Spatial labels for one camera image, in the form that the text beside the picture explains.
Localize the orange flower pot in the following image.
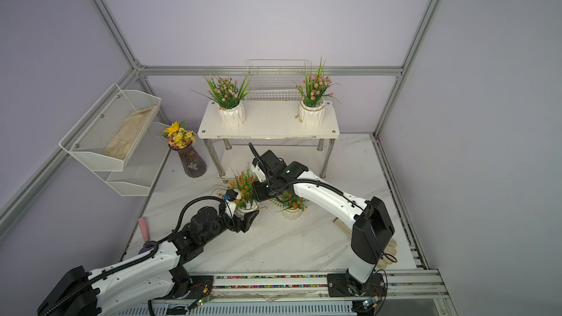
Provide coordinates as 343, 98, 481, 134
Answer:
271, 191, 309, 220
220, 168, 259, 216

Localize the pink flower pot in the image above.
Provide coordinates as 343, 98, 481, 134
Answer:
295, 59, 338, 127
198, 70, 253, 128

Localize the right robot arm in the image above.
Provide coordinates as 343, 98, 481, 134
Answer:
249, 144, 395, 296

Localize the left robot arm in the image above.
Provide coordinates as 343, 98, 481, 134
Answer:
37, 195, 259, 315

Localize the white two-tier metal rack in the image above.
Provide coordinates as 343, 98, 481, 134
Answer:
198, 100, 340, 182

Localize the purple glass vase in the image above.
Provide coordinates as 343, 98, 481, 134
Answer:
169, 143, 207, 178

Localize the yellow artificial flower bouquet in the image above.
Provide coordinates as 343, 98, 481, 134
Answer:
162, 121, 196, 150

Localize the beige cloth in basket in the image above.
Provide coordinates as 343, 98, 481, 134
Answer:
103, 105, 155, 160

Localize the beige work glove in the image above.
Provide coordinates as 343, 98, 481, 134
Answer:
333, 217, 398, 271

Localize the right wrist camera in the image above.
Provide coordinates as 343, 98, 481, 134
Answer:
251, 165, 267, 183

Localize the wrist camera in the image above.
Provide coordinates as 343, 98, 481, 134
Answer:
223, 189, 239, 217
251, 165, 267, 183

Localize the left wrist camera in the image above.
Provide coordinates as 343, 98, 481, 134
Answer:
223, 189, 239, 217

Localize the white mesh lower wall basket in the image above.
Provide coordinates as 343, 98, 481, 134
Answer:
106, 121, 170, 197

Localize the white mesh wall basket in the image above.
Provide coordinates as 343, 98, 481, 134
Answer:
106, 121, 170, 197
59, 83, 161, 172

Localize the white wire wall basket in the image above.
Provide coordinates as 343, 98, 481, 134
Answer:
245, 59, 311, 101

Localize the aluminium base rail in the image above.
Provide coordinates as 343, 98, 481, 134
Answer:
85, 269, 451, 304

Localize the white mesh upper wall basket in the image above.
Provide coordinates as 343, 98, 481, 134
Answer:
59, 83, 161, 172

